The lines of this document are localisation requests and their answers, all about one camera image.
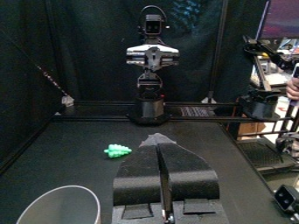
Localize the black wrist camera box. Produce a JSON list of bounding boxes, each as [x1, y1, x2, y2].
[[144, 13, 164, 36]]

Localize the black looped camera cable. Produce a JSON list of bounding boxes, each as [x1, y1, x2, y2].
[[136, 4, 171, 31]]

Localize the person's hand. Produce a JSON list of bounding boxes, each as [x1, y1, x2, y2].
[[284, 77, 299, 101]]

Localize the black frame upright post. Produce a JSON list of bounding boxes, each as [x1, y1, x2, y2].
[[207, 0, 229, 103]]

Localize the black laptop keyboard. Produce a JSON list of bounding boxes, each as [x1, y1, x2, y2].
[[236, 139, 297, 173]]

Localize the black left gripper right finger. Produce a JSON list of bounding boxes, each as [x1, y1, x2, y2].
[[156, 133, 220, 203]]

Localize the green toy grapes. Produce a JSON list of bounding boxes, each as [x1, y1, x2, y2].
[[103, 143, 133, 159]]

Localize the black frame cross rail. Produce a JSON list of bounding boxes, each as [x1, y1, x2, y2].
[[51, 100, 295, 123]]

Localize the black cloth curtain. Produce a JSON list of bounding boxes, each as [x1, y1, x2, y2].
[[0, 0, 267, 165]]

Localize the computer monitor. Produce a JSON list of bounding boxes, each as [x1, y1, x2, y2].
[[255, 0, 299, 41]]

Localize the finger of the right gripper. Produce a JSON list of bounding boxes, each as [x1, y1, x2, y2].
[[144, 46, 155, 73], [153, 46, 164, 73]]

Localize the black table-level camera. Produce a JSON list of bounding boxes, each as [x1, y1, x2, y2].
[[272, 184, 299, 214]]

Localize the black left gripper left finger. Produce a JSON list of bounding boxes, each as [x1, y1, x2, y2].
[[112, 133, 164, 207]]

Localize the white cloth clamp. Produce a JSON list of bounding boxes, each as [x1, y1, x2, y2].
[[60, 94, 76, 108], [200, 96, 217, 104]]

